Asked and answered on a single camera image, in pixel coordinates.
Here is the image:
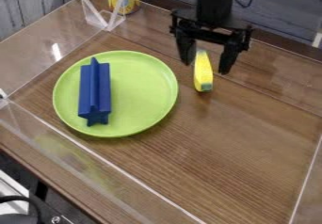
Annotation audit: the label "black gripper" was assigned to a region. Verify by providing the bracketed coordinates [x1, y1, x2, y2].
[170, 8, 254, 75]

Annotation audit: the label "yellow toy banana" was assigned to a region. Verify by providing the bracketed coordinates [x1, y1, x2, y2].
[194, 50, 214, 92]

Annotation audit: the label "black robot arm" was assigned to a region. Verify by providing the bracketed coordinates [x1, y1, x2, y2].
[170, 0, 254, 75]

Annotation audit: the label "lime green round plate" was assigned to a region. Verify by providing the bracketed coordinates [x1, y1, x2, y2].
[52, 50, 179, 137]

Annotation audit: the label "blue star-shaped block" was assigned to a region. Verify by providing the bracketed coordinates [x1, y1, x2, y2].
[78, 57, 112, 126]

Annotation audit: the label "clear acrylic tray walls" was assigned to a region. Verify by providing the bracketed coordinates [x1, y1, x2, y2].
[0, 0, 322, 224]

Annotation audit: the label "clear acrylic corner bracket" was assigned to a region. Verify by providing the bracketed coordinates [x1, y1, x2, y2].
[80, 0, 126, 32]

